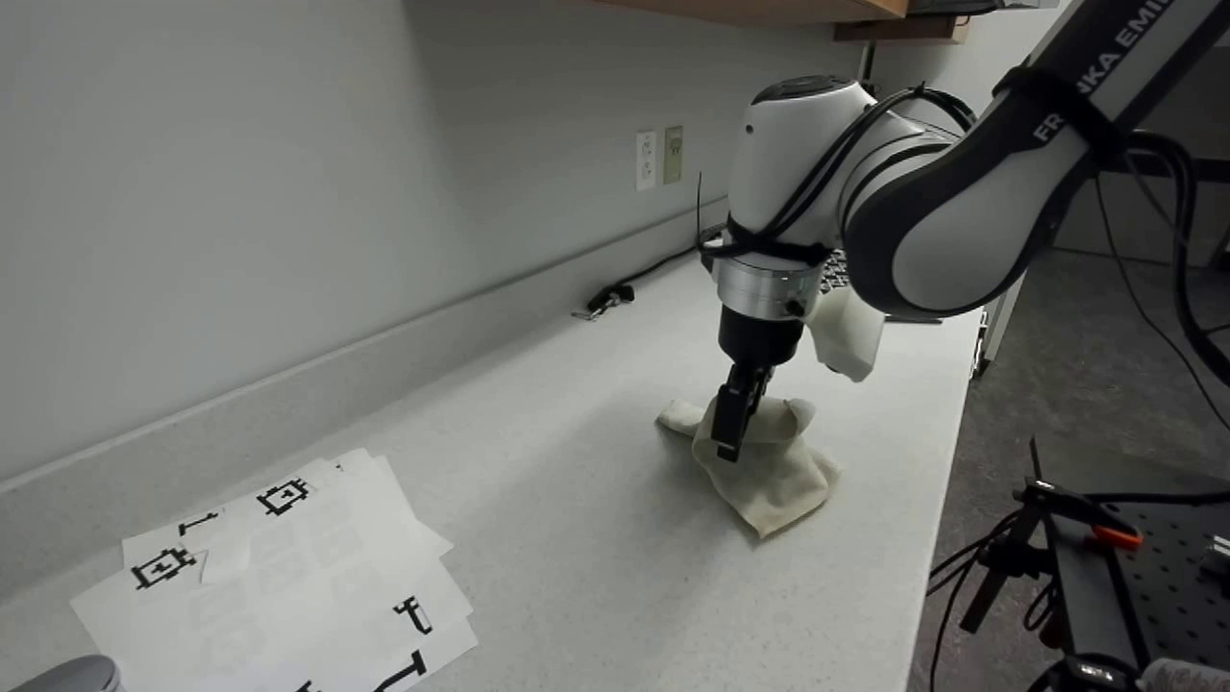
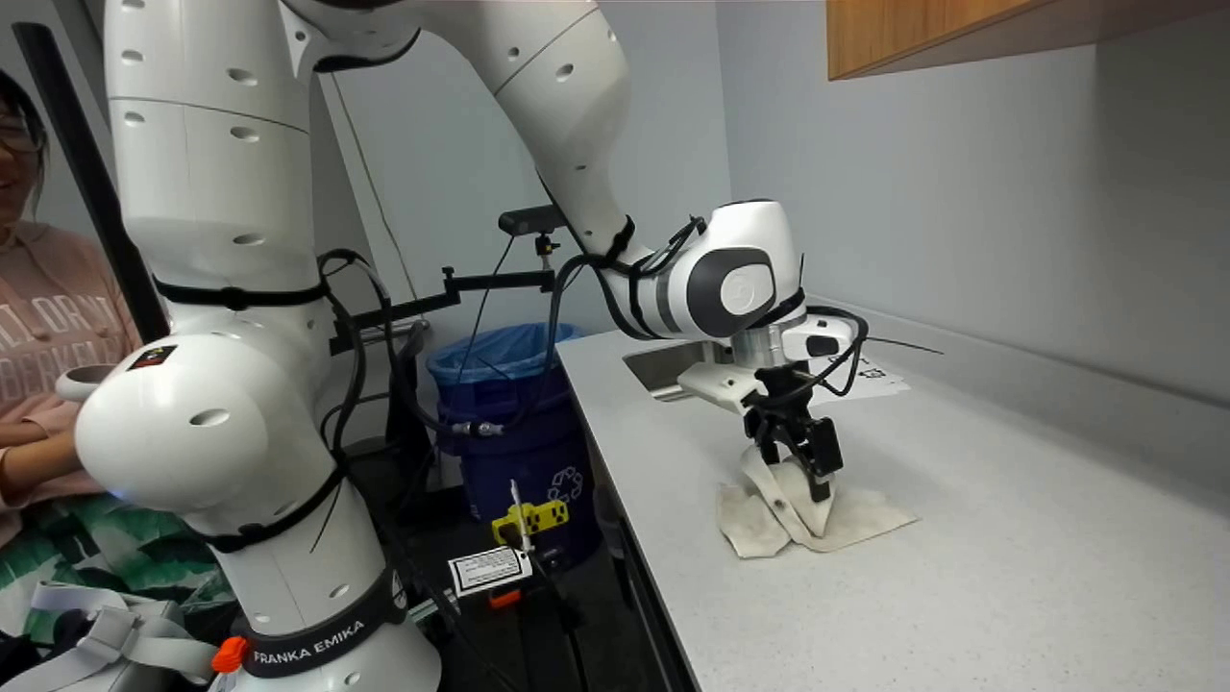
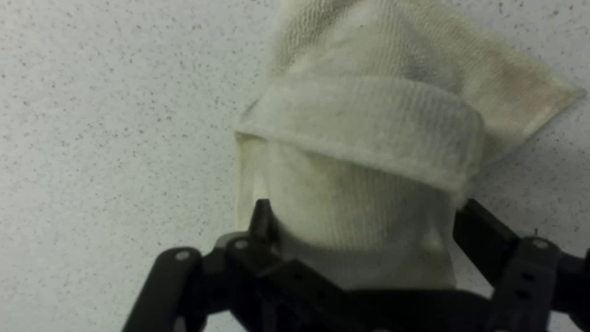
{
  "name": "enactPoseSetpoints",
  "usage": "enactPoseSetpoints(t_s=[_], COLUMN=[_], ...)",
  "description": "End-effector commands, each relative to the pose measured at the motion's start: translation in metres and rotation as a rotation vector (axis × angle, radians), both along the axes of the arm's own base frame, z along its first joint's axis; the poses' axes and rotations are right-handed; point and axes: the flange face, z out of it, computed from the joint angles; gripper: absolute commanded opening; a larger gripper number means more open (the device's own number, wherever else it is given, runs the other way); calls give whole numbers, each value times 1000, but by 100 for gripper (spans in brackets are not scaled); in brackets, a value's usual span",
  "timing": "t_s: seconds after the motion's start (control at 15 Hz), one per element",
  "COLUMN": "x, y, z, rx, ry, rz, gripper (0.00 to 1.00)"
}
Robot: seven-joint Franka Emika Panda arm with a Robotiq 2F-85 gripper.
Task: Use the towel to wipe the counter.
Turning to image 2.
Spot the orange knob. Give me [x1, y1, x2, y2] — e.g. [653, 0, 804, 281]
[209, 632, 250, 682]

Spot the cream cloth towel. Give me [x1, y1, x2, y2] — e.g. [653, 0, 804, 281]
[713, 440, 922, 565]

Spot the white printed paper sheet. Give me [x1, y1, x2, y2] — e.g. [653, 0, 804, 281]
[838, 351, 916, 405]

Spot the white label tag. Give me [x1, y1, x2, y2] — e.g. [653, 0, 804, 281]
[443, 547, 538, 605]

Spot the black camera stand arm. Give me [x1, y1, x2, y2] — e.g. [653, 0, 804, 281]
[325, 226, 565, 359]

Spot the small black camera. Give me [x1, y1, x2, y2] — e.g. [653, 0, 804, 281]
[496, 200, 570, 244]

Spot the yellow clamp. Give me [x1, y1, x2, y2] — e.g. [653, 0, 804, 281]
[489, 478, 572, 556]

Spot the person in pink shirt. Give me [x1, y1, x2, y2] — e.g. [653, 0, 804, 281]
[0, 69, 145, 516]

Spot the dark flat tray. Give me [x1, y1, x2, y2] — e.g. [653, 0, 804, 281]
[624, 340, 721, 401]

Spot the green patterned cloth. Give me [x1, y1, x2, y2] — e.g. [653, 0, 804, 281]
[0, 491, 243, 618]

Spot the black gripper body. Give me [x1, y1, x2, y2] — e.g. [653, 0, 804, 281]
[739, 360, 842, 447]

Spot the blue trash bin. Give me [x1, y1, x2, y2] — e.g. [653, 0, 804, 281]
[423, 320, 607, 573]

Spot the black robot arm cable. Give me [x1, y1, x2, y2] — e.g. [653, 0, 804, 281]
[547, 211, 876, 405]

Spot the black diagonal pole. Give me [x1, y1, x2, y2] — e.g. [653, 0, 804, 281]
[9, 17, 173, 343]

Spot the wooden wall cabinet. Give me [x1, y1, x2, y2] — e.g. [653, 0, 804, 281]
[824, 0, 1230, 83]

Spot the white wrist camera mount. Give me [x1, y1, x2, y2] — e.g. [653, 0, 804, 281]
[674, 317, 858, 417]

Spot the grey strap cloth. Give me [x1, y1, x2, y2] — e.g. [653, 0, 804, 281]
[0, 579, 224, 692]

